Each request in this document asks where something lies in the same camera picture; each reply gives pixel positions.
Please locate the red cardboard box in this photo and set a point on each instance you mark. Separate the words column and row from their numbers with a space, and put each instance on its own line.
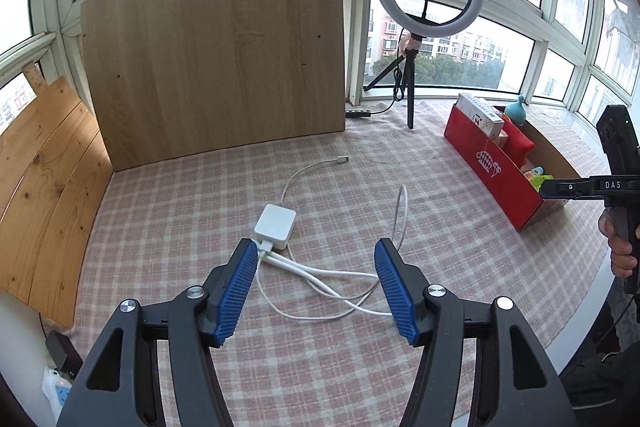
column 500, row 177

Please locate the long white box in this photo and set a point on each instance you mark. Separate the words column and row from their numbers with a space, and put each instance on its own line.
column 480, row 112

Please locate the pine plank panel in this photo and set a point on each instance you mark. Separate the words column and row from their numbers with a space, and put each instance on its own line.
column 45, row 207

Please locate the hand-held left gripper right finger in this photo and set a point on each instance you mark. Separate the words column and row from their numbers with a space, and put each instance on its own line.
column 397, row 292

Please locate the black power adapter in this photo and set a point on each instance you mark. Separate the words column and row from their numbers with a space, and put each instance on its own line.
column 62, row 349

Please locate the pink checked tablecloth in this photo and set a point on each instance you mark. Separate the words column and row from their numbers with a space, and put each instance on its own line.
column 200, row 217

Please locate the red cushion block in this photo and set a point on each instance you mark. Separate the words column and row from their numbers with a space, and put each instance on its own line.
column 520, row 139

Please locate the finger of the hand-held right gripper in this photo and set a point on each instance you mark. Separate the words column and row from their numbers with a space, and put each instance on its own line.
column 565, row 188

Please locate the teal toy figure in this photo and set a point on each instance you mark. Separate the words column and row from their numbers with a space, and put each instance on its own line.
column 515, row 111

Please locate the person's right hand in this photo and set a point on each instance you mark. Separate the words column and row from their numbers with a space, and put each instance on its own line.
column 621, row 254

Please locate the person's dark clothing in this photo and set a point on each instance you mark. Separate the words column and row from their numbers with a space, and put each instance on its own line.
column 600, row 382

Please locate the white charger adapter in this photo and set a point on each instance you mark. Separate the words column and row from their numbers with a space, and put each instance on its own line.
column 275, row 227

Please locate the green toy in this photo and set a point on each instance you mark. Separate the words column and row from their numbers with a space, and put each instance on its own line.
column 537, row 181

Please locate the large light wood board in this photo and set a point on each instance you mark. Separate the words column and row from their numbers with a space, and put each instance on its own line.
column 215, row 57

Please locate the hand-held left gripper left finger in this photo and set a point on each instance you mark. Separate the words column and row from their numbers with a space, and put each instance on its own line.
column 235, row 287

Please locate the white power strip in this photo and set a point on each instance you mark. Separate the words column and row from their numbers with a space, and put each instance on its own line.
column 55, row 389

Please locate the black tripod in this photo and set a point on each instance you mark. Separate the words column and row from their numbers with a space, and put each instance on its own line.
column 411, row 97

